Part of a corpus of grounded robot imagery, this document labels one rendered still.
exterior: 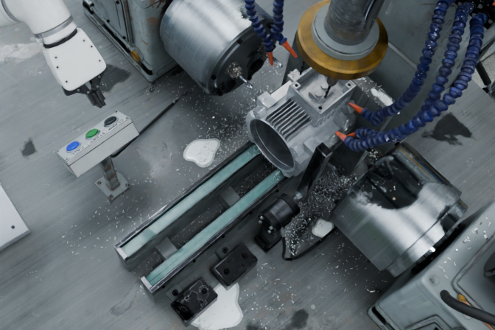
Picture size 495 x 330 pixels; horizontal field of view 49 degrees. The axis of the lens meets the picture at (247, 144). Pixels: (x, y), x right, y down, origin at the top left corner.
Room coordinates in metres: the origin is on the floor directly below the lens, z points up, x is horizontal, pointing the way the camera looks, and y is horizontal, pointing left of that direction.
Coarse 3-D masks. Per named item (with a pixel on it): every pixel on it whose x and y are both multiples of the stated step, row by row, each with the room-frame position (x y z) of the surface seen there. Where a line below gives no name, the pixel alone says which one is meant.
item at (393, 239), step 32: (384, 160) 0.53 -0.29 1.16; (416, 160) 0.56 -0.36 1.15; (352, 192) 0.46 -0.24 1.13; (384, 192) 0.47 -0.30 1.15; (416, 192) 0.48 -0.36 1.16; (448, 192) 0.50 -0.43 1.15; (352, 224) 0.41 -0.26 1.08; (384, 224) 0.41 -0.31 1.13; (416, 224) 0.41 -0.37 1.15; (448, 224) 0.43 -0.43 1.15; (384, 256) 0.36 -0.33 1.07; (416, 256) 0.36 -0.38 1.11
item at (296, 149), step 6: (348, 102) 0.70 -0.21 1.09; (258, 108) 0.64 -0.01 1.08; (264, 108) 0.64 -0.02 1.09; (348, 108) 0.69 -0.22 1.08; (258, 114) 0.62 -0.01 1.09; (264, 114) 0.63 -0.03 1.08; (252, 138) 0.63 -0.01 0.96; (294, 144) 0.57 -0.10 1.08; (300, 144) 0.57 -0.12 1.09; (294, 150) 0.55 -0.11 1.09; (300, 150) 0.56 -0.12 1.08; (288, 174) 0.55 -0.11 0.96
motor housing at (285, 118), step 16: (272, 112) 0.63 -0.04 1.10; (288, 112) 0.64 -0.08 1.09; (256, 128) 0.64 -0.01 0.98; (272, 128) 0.67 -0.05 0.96; (288, 128) 0.59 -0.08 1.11; (304, 128) 0.61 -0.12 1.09; (320, 128) 0.63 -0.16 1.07; (336, 128) 0.64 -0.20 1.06; (352, 128) 0.69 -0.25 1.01; (256, 144) 0.62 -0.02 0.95; (272, 144) 0.63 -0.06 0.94; (288, 144) 0.57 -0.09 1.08; (272, 160) 0.59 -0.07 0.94; (288, 160) 0.59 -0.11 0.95; (304, 160) 0.55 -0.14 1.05
